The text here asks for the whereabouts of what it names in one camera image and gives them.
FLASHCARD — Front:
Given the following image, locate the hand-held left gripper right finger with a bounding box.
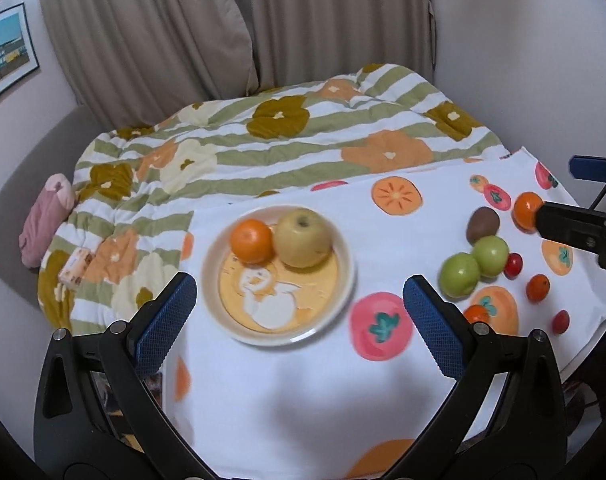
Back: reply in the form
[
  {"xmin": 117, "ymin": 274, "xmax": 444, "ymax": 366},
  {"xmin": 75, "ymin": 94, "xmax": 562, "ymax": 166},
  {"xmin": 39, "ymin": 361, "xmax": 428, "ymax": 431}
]
[{"xmin": 383, "ymin": 275, "xmax": 568, "ymax": 480}]

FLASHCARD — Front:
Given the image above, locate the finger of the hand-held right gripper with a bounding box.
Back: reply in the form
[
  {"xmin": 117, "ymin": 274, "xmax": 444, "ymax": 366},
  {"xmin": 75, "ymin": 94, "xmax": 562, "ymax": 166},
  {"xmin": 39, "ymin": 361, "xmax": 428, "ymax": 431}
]
[
  {"xmin": 569, "ymin": 155, "xmax": 606, "ymax": 181},
  {"xmin": 534, "ymin": 201, "xmax": 606, "ymax": 261}
]

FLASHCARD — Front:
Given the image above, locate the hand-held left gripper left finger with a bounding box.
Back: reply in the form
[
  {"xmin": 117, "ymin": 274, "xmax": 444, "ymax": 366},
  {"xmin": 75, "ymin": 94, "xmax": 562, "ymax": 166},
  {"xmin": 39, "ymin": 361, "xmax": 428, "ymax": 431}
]
[{"xmin": 33, "ymin": 272, "xmax": 219, "ymax": 480}]

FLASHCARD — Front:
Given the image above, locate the small mandarin orange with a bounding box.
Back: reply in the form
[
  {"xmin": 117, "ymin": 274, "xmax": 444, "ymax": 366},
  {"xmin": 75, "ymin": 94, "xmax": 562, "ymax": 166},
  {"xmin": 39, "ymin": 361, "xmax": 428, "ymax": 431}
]
[{"xmin": 513, "ymin": 191, "xmax": 544, "ymax": 233}]

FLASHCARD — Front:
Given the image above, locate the small green apple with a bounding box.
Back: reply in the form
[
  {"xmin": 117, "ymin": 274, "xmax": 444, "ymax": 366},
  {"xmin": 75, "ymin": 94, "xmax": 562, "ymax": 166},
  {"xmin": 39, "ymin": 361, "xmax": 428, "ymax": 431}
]
[
  {"xmin": 438, "ymin": 252, "xmax": 481, "ymax": 301},
  {"xmin": 472, "ymin": 236, "xmax": 511, "ymax": 278}
]

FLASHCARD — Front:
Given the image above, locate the cream plate with duck print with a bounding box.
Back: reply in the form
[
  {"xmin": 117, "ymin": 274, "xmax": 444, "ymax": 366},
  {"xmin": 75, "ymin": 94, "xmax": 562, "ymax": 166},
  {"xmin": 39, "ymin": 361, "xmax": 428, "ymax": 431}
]
[{"xmin": 201, "ymin": 205, "xmax": 356, "ymax": 347}]

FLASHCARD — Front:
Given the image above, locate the brown kiwi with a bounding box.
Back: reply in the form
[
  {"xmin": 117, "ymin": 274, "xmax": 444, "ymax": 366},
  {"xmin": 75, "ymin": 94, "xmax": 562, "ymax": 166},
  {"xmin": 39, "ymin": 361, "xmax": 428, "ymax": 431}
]
[{"xmin": 466, "ymin": 206, "xmax": 500, "ymax": 247}]

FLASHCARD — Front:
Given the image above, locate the small printed snack box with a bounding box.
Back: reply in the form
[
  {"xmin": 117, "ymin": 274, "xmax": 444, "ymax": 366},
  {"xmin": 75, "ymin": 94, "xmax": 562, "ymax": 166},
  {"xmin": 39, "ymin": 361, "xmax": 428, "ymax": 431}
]
[{"xmin": 58, "ymin": 247, "xmax": 96, "ymax": 288}]

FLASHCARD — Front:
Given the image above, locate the large orange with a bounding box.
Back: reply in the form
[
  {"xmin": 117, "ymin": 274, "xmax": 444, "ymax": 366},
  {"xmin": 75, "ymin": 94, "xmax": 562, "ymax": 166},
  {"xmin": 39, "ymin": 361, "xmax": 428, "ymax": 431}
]
[{"xmin": 230, "ymin": 217, "xmax": 275, "ymax": 266}]

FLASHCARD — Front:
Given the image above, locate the white fruit print tablecloth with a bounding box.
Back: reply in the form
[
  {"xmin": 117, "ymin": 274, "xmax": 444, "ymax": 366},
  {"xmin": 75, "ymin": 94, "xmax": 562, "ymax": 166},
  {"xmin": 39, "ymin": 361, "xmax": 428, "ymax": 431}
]
[{"xmin": 160, "ymin": 147, "xmax": 606, "ymax": 480}]

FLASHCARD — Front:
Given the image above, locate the yellow apple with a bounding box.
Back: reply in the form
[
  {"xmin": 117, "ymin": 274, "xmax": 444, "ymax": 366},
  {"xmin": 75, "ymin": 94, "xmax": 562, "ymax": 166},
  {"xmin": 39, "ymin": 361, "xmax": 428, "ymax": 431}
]
[{"xmin": 274, "ymin": 208, "xmax": 334, "ymax": 268}]

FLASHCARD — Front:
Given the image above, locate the pink plush toy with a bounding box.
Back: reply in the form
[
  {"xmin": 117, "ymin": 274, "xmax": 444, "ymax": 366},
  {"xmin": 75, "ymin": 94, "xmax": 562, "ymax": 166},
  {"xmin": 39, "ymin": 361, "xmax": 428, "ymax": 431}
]
[{"xmin": 19, "ymin": 173, "xmax": 76, "ymax": 268}]

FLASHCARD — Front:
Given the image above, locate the striped floral blanket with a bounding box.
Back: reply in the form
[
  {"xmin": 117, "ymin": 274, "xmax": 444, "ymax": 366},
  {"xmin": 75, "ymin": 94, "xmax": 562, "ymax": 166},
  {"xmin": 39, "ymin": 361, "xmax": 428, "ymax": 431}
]
[{"xmin": 37, "ymin": 63, "xmax": 511, "ymax": 336}]

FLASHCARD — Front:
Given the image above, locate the grey upholstered sofa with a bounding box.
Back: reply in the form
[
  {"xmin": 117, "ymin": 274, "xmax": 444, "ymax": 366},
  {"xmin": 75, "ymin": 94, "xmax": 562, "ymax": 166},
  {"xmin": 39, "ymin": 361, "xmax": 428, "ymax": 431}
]
[{"xmin": 0, "ymin": 105, "xmax": 109, "ymax": 311}]

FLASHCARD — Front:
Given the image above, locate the beige curtain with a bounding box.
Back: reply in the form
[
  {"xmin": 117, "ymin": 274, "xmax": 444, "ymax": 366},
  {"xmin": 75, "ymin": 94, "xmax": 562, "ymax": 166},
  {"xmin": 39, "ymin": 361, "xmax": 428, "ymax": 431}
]
[{"xmin": 36, "ymin": 0, "xmax": 436, "ymax": 126}]

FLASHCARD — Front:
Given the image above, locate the framed wall picture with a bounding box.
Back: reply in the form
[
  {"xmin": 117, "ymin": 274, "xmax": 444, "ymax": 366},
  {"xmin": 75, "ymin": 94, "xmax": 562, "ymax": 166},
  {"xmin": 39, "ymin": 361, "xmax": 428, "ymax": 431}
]
[{"xmin": 0, "ymin": 2, "xmax": 41, "ymax": 111}]

